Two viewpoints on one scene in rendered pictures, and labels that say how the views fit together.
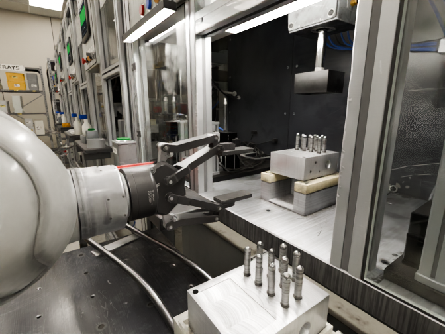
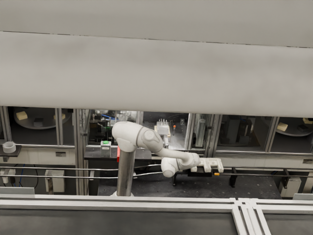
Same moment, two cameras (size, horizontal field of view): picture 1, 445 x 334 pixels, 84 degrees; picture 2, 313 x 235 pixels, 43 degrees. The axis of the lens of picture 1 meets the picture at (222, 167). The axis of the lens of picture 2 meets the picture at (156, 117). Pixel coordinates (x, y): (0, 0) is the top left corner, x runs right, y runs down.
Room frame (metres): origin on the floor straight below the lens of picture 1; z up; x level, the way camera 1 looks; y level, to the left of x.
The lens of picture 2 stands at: (-0.81, 2.34, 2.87)
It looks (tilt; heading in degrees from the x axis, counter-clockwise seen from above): 31 degrees down; 300
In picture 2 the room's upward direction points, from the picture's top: 5 degrees clockwise
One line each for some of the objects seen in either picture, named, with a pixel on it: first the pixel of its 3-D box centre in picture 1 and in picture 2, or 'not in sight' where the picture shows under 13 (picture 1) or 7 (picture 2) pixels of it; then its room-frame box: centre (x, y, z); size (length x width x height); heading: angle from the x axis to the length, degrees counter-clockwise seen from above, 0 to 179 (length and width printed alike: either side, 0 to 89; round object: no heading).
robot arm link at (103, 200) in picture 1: (100, 199); not in sight; (0.31, 0.16, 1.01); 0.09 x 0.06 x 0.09; 35
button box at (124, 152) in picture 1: (128, 158); (105, 148); (0.79, 0.31, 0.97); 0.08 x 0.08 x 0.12; 35
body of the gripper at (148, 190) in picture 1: (154, 189); not in sight; (0.36, 0.10, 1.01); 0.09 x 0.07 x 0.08; 125
